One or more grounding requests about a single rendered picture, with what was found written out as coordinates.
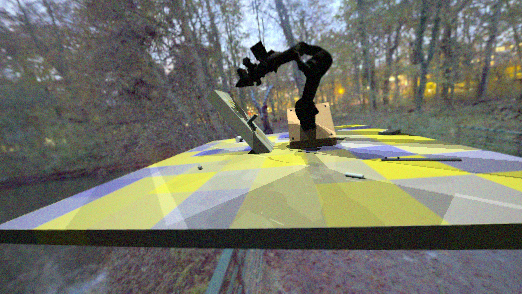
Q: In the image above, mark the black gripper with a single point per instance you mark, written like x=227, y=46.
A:
x=247, y=79

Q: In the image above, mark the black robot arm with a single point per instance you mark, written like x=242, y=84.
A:
x=313, y=69

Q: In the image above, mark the small grey cylinder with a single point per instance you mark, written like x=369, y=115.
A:
x=355, y=175

